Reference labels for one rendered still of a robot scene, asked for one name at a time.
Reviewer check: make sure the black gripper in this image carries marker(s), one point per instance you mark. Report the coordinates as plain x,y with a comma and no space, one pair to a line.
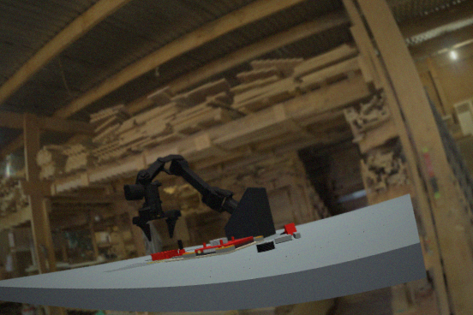
171,221

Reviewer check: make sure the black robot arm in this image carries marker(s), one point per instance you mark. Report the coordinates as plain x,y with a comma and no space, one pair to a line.
212,196

